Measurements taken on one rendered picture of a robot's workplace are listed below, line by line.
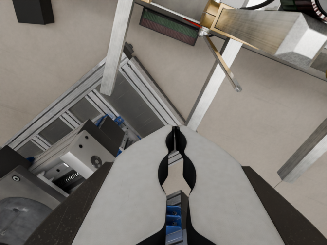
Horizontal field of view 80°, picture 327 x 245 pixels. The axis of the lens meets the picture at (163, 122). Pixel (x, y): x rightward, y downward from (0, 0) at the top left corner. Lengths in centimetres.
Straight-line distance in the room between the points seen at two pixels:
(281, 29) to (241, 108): 136
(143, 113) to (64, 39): 69
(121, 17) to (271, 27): 35
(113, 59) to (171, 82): 90
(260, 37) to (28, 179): 48
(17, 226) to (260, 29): 53
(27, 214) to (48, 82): 122
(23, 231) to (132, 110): 91
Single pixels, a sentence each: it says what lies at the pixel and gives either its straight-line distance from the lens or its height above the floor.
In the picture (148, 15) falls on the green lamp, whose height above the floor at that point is 70.
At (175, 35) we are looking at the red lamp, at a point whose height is 70.
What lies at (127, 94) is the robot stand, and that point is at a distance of 123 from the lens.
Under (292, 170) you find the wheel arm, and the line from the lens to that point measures 57.
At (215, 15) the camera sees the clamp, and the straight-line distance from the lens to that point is 45.
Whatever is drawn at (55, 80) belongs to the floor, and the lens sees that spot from 161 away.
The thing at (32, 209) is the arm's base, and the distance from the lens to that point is 54.
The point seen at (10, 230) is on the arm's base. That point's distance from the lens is 53.
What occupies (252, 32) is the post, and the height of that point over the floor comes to 107.
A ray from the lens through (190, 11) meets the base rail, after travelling 62.
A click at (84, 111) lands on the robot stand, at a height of 21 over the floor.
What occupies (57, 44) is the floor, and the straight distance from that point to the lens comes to 152.
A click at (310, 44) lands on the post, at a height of 115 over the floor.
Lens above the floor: 132
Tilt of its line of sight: 59 degrees down
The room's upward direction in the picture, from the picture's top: 175 degrees counter-clockwise
